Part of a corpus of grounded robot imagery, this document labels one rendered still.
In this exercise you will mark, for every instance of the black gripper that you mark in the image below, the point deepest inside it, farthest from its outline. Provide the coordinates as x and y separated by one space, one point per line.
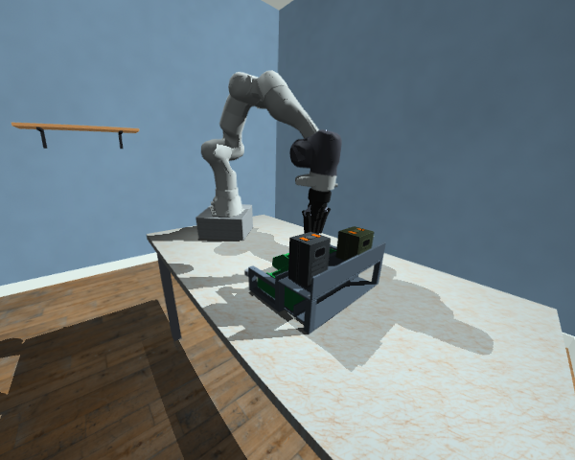
313 216

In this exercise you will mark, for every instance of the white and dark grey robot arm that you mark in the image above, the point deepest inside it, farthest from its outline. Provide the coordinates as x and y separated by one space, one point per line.
319 151

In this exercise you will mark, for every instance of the grey metal shelf rack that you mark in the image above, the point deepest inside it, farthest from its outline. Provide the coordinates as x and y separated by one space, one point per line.
339 287

